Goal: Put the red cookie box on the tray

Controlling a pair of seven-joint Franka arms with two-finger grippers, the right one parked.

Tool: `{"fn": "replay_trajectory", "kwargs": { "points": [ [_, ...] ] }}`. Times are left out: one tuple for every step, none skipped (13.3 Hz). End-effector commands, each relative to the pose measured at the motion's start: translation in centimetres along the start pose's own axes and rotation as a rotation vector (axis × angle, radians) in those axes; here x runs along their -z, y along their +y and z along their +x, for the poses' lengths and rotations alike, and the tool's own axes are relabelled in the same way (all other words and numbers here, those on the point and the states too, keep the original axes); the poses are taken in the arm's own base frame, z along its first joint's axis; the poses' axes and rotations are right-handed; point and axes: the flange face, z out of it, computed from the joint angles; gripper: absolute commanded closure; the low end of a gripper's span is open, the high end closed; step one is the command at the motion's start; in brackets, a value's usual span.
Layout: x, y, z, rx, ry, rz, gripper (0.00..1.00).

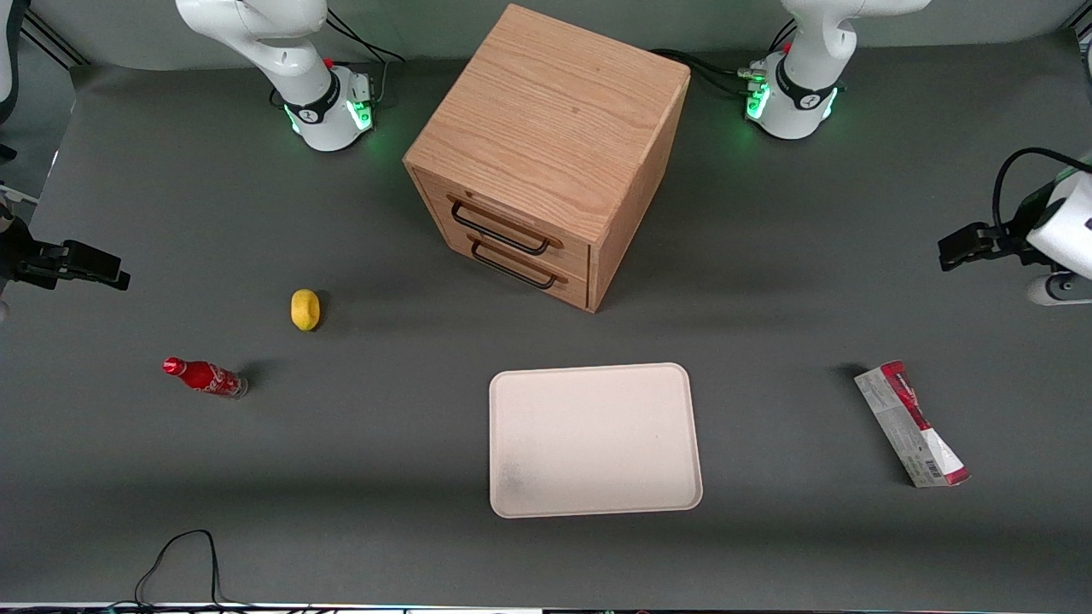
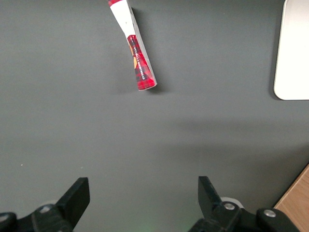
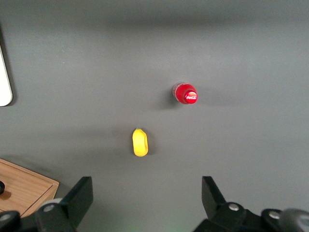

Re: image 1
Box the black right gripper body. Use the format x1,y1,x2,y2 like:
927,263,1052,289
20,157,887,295
0,215,40,291

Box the red cookie box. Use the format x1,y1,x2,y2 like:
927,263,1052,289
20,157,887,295
854,360,973,489

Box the beige plastic tray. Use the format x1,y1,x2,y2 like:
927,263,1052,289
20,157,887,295
489,362,704,519

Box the red cola bottle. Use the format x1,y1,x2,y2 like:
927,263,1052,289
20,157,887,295
162,356,249,400

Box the wooden drawer cabinet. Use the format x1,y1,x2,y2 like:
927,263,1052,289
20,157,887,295
403,3,692,314

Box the black frame bar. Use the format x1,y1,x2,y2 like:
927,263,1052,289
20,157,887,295
19,10,90,69

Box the black left base cables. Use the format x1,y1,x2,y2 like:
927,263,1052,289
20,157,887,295
650,19,799,96

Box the black base cables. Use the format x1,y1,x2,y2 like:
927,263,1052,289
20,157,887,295
326,7,407,110
650,19,799,96

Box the black looped table cable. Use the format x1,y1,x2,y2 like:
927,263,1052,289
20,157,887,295
104,529,257,611

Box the black right base cables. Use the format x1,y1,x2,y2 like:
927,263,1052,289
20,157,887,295
326,7,407,110

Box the wooden drawer with black handle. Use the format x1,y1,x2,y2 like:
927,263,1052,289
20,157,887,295
416,173,592,275
429,223,590,310

